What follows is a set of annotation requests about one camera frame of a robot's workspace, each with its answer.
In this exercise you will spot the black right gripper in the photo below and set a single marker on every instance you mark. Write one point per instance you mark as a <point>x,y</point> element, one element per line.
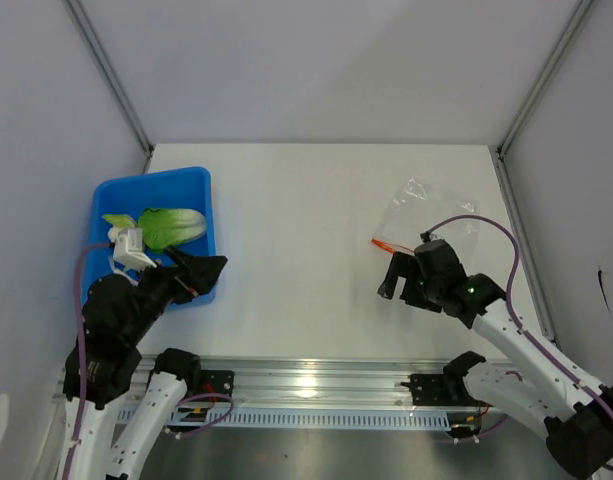
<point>401,265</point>

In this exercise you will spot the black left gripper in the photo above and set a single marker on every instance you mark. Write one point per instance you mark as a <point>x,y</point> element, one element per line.
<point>204,271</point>

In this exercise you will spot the green lettuce leaf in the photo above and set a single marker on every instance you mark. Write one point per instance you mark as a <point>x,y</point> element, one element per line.
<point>164,227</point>

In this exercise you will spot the clear zip top bag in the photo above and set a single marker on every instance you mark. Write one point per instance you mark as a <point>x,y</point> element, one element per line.
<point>417,206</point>

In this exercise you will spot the white cauliflower with leaves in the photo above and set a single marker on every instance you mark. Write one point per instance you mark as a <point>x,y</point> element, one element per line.
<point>118,222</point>

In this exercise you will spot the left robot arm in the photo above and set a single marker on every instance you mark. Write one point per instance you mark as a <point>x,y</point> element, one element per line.
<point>113,316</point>

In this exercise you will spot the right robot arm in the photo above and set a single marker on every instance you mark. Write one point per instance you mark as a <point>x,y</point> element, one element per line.
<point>568,408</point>

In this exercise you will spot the blue plastic bin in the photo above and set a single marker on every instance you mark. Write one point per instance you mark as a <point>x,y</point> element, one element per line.
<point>188,188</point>

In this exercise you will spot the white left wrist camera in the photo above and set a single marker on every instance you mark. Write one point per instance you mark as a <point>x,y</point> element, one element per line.
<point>129,250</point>

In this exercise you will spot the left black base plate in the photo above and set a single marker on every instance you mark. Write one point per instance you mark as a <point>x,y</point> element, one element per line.
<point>215,383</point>

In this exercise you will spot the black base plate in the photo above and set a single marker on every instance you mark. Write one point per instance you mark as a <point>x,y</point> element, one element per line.
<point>438,390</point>
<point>215,383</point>

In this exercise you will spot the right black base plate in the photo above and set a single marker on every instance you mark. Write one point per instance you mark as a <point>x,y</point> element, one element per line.
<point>438,390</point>

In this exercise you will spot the aluminium mounting rail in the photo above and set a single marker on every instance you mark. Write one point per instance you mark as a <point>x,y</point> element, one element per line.
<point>310,383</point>

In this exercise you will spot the white slotted cable duct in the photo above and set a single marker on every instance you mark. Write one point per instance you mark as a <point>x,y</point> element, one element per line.
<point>399,420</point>

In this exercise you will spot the left aluminium frame post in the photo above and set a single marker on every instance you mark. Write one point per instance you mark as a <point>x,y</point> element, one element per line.
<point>92,41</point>

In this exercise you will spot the aluminium frame post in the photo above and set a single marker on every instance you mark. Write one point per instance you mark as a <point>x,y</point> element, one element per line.
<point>92,41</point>
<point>500,154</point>

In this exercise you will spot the right aluminium frame post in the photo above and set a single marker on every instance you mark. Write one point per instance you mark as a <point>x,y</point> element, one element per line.
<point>500,154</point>

